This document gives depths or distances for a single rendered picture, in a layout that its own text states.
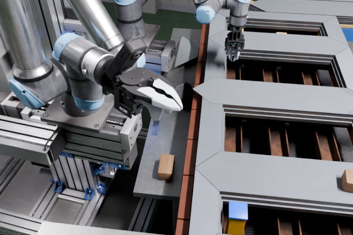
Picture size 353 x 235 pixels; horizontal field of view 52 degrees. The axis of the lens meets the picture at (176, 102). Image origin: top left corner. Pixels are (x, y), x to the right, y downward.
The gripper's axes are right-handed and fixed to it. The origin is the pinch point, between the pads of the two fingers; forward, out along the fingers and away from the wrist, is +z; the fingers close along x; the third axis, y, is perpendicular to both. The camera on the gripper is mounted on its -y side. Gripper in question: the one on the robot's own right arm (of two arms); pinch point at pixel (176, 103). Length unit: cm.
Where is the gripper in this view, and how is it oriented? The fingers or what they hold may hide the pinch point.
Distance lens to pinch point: 68.7
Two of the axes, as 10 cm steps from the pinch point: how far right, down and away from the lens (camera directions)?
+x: -6.5, 4.0, -6.5
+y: -0.9, 8.0, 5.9
